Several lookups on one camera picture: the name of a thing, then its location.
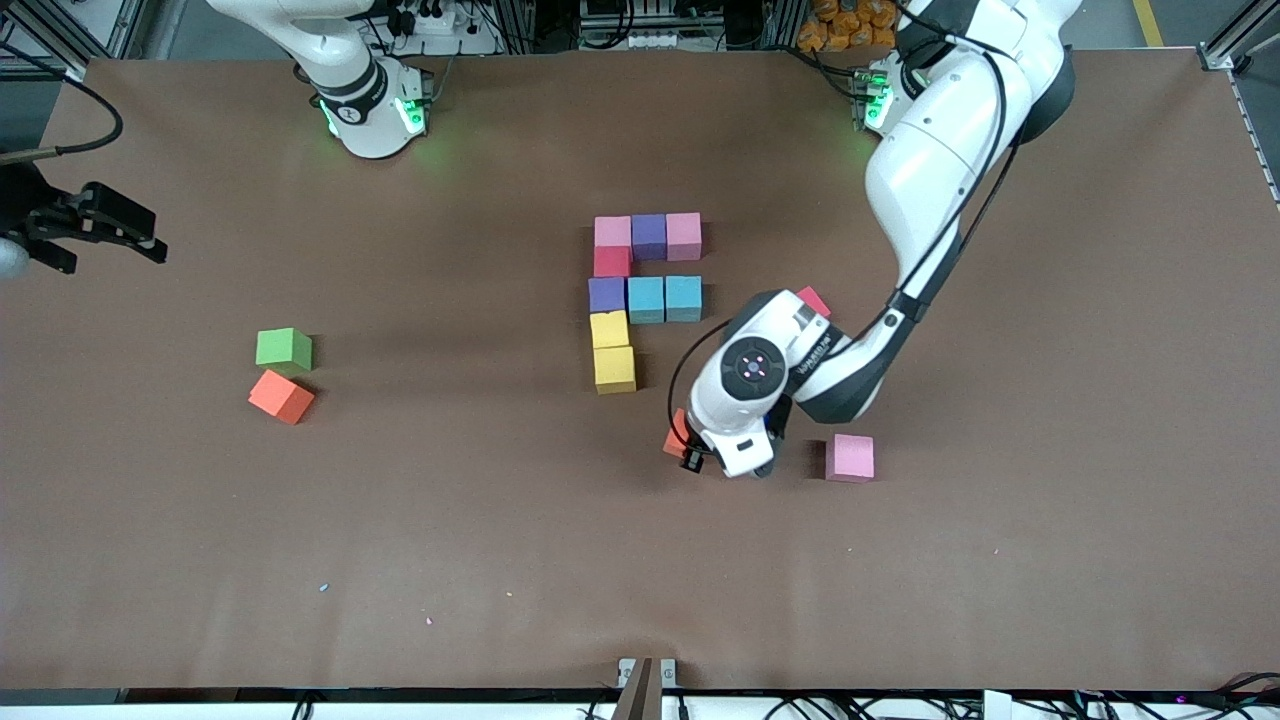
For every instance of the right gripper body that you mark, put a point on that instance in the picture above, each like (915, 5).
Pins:
(22, 212)

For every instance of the orange foam cube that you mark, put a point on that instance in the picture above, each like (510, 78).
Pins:
(675, 435)
(281, 396)

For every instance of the yellow foam cube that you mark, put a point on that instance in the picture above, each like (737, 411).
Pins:
(609, 330)
(615, 370)

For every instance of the cyan foam cube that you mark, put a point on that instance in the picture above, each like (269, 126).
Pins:
(646, 300)
(684, 298)

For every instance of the crimson foam cube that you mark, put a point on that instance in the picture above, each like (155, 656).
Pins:
(612, 262)
(815, 300)

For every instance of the blue-violet foam cube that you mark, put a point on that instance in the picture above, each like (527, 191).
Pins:
(650, 237)
(606, 295)

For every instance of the pink foam cube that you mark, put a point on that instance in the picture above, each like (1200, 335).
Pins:
(684, 237)
(850, 458)
(612, 232)

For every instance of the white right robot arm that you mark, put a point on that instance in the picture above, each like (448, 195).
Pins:
(350, 70)

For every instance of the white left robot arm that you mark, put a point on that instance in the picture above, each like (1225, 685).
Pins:
(930, 160)

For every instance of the brown paper table cover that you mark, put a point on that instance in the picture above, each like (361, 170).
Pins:
(640, 560)

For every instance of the green foam cube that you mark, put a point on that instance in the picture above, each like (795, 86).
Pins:
(284, 350)

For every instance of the white power strip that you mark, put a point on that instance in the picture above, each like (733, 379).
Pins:
(430, 20)

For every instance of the metal equipment rack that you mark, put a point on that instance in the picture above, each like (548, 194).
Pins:
(640, 40)

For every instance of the orange bag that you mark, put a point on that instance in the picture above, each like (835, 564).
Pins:
(845, 25)

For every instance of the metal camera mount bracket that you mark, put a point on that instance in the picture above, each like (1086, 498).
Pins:
(645, 685)

